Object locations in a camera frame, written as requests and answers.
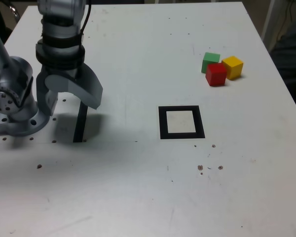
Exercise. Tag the white post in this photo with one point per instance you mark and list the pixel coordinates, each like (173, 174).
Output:
(270, 19)

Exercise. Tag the chrome chair frame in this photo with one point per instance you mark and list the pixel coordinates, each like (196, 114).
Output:
(15, 11)

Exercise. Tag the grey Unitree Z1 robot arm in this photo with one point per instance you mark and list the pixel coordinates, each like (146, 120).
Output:
(14, 71)

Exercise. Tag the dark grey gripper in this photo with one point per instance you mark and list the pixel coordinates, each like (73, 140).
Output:
(61, 71)

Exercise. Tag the black tape strip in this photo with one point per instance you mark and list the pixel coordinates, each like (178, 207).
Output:
(79, 128)

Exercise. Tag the red cube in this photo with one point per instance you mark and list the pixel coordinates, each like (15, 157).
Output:
(215, 75)

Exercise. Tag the yellow cube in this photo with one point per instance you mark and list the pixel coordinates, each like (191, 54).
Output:
(234, 67)

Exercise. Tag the green cube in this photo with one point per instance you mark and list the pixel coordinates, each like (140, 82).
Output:
(209, 59)

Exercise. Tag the black tape square outline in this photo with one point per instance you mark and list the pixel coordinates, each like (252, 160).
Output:
(162, 123)

